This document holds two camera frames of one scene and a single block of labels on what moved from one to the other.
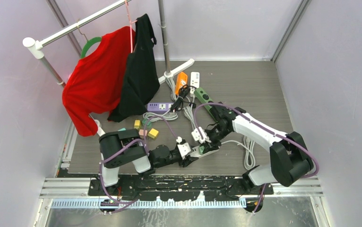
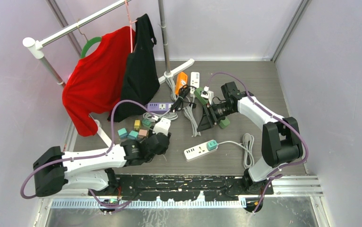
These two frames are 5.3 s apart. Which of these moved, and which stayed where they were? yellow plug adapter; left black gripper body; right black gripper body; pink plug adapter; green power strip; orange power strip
Moved: right black gripper body; left black gripper body
Stayed: green power strip; yellow plug adapter; pink plug adapter; orange power strip
